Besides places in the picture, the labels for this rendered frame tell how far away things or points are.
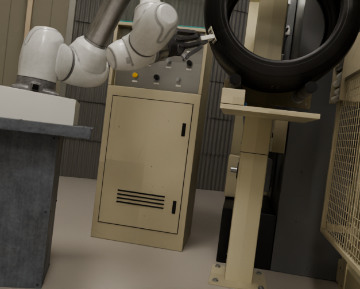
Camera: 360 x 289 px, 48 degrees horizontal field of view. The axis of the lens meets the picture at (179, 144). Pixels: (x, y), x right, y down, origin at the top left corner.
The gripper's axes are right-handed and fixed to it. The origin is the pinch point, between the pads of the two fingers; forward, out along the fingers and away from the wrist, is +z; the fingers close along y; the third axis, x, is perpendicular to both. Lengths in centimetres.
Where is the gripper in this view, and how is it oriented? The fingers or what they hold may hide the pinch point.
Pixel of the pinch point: (205, 38)
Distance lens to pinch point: 157.6
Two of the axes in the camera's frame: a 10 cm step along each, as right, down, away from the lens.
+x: 5.0, -2.5, -8.3
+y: 3.9, 9.2, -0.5
